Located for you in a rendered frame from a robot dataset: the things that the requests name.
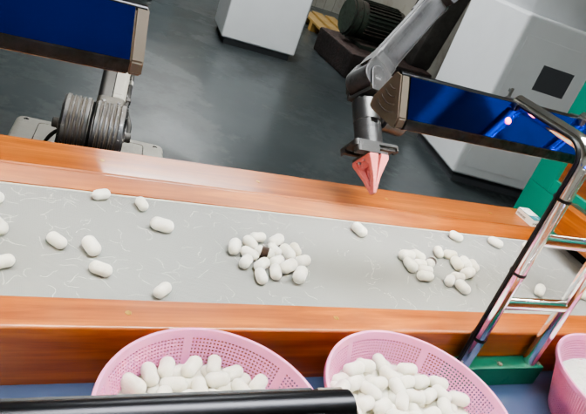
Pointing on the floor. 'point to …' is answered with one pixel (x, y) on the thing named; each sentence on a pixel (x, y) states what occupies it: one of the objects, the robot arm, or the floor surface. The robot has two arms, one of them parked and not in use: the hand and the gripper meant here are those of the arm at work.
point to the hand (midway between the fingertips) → (372, 189)
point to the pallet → (321, 22)
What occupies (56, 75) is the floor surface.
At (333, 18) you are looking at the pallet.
